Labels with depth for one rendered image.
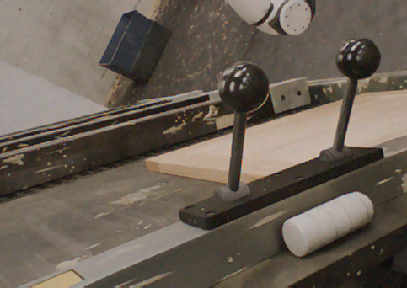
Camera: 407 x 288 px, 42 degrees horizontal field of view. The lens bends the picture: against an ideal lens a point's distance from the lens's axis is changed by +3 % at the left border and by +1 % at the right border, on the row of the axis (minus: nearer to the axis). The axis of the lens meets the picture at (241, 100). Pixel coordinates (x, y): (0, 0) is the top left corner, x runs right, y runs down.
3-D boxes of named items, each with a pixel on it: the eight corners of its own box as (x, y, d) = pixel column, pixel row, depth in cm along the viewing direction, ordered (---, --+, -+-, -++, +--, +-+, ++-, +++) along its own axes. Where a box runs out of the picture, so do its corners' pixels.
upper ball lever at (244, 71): (262, 213, 43) (283, 69, 37) (224, 229, 41) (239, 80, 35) (236, 187, 46) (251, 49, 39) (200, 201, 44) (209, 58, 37)
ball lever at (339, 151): (361, 172, 50) (395, 42, 43) (333, 184, 48) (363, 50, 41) (334, 151, 52) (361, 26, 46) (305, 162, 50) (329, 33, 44)
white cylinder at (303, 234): (309, 262, 40) (380, 226, 44) (301, 223, 39) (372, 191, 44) (285, 253, 42) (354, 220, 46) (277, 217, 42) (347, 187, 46)
